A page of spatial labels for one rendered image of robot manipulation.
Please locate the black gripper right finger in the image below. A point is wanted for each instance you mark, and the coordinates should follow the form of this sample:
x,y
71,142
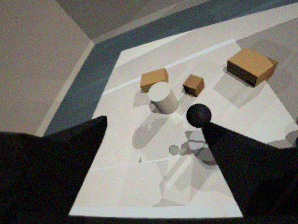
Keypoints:
x,y
260,176

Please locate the tan rectangular block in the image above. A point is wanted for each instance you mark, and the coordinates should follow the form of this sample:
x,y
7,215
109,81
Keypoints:
x,y
251,67
150,78

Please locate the white cylinder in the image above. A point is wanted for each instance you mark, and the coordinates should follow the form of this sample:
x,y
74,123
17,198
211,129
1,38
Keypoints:
x,y
163,97

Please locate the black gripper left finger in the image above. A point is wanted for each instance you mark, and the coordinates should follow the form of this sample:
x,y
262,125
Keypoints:
x,y
57,164

